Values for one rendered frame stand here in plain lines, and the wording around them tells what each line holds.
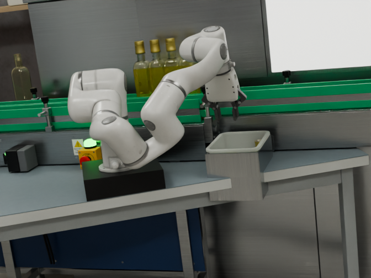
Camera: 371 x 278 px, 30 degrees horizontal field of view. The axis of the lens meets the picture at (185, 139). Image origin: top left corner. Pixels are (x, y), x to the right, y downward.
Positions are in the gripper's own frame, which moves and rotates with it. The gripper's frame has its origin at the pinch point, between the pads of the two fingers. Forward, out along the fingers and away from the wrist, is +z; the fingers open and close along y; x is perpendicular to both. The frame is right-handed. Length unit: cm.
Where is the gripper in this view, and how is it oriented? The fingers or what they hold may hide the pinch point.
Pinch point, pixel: (226, 113)
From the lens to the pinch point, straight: 218.2
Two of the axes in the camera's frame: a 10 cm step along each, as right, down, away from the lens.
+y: -9.4, 0.2, 3.3
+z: 1.9, 8.6, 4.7
